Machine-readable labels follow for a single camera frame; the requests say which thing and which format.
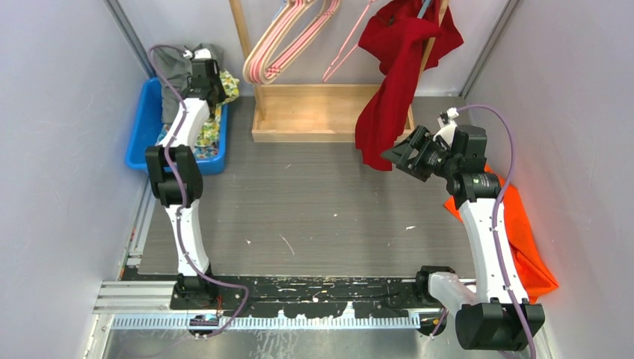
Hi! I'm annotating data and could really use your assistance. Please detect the orange garment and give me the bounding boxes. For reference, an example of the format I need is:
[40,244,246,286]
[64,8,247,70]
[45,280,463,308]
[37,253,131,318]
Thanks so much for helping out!
[443,164,560,304]

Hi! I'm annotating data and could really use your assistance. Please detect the wooden clothes rack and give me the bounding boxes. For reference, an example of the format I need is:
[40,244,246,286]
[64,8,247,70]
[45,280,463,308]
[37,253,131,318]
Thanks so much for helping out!
[227,0,452,144]

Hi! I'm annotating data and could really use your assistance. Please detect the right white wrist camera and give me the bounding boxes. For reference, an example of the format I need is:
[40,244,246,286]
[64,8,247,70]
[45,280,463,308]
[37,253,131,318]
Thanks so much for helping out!
[434,107,459,148]

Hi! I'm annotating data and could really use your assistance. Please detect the blue plastic bin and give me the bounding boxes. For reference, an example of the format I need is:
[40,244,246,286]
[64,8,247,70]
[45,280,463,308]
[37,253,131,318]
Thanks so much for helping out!
[125,77,230,176]

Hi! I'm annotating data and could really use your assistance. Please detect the yellow floral garment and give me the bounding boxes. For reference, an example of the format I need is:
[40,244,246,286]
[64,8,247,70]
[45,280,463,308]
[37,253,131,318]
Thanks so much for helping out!
[196,70,240,149]

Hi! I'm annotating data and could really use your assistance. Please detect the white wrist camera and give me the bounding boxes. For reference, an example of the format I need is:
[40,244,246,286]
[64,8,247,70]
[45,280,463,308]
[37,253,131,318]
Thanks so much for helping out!
[182,48,213,61]
[434,107,459,148]

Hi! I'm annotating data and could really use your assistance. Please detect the grey garment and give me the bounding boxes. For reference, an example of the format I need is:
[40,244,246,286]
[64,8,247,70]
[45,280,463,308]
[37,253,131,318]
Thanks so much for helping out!
[148,43,228,124]

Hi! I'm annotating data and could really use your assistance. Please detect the red skirt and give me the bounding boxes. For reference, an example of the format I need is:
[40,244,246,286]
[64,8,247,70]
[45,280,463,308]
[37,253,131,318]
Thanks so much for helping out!
[355,1,464,171]

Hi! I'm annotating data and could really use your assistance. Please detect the slotted cable duct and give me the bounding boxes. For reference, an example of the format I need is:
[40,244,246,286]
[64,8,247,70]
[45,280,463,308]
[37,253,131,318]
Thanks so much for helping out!
[111,313,420,330]

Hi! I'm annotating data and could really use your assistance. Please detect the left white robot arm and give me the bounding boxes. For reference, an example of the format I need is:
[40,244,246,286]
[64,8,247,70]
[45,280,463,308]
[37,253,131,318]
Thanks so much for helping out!
[145,58,224,309]

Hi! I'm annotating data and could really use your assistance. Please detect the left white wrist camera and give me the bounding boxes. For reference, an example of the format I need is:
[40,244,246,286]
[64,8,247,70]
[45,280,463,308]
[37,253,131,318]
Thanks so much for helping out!
[182,48,213,61]

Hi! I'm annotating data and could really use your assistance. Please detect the beige hanger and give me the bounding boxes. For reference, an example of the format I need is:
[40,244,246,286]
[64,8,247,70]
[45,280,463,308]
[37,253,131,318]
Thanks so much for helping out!
[241,0,323,85]

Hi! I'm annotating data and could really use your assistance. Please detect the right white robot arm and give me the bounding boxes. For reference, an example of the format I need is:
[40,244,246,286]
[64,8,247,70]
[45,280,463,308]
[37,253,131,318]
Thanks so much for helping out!
[381,125,545,358]

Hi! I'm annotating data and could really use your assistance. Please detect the grey-blue hanger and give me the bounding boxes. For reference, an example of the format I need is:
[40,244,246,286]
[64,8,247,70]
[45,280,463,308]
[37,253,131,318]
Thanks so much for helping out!
[416,0,434,19]

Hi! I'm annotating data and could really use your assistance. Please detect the blue floral garment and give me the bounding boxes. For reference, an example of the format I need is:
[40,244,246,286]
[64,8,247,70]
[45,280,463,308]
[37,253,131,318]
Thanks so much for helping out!
[154,123,221,162]

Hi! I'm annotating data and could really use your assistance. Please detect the thin pink wire hanger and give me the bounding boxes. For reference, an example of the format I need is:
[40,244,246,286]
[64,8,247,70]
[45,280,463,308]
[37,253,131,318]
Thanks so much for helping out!
[321,0,376,83]

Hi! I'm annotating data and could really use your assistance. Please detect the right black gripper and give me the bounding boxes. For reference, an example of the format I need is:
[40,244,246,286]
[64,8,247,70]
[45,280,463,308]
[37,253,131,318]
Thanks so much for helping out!
[381,126,459,182]

